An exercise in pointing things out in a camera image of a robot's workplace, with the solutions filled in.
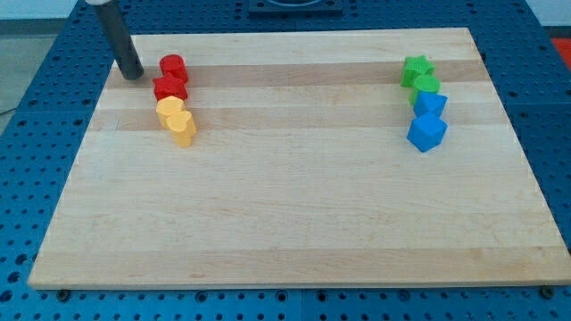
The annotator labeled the red star block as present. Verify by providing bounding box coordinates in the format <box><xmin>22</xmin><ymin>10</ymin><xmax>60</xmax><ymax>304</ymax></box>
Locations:
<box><xmin>153</xmin><ymin>73</ymin><xmax>188</xmax><ymax>101</ymax></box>

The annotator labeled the green star block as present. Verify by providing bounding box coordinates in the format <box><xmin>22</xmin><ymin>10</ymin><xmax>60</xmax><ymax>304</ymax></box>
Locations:
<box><xmin>401</xmin><ymin>55</ymin><xmax>435</xmax><ymax>87</ymax></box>

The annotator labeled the light wooden board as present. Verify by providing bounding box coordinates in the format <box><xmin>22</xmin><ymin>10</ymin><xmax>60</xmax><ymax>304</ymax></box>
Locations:
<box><xmin>29</xmin><ymin>28</ymin><xmax>570</xmax><ymax>290</ymax></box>

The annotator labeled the yellow heart block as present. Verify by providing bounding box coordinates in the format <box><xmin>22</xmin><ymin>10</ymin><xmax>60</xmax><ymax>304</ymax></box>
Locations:
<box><xmin>166</xmin><ymin>111</ymin><xmax>197</xmax><ymax>148</ymax></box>

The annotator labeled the yellow hexagon block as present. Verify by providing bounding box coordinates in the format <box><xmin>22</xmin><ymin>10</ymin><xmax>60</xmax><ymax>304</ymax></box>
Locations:
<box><xmin>155</xmin><ymin>95</ymin><xmax>186</xmax><ymax>128</ymax></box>

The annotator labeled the blue cube block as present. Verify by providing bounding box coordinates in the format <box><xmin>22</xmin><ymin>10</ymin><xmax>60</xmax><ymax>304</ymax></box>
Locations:
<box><xmin>407</xmin><ymin>112</ymin><xmax>448</xmax><ymax>152</ymax></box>

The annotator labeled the red cylinder block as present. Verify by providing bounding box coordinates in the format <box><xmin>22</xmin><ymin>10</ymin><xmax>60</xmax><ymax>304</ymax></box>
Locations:
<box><xmin>159</xmin><ymin>54</ymin><xmax>188</xmax><ymax>83</ymax></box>

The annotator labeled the blue triangle block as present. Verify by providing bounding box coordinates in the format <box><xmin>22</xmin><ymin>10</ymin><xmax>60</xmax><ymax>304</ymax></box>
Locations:
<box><xmin>413</xmin><ymin>92</ymin><xmax>448</xmax><ymax>117</ymax></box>

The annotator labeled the green cylinder block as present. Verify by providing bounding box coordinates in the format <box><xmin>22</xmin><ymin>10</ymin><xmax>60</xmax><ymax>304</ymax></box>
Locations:
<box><xmin>409</xmin><ymin>75</ymin><xmax>441</xmax><ymax>105</ymax></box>

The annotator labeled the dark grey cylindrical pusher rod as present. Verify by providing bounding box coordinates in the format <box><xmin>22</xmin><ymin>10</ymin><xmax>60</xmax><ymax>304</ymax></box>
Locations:
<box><xmin>87</xmin><ymin>0</ymin><xmax>144</xmax><ymax>80</ymax></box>

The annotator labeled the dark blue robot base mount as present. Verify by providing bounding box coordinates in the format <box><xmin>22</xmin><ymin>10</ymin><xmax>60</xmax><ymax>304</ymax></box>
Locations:
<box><xmin>247</xmin><ymin>0</ymin><xmax>344</xmax><ymax>16</ymax></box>

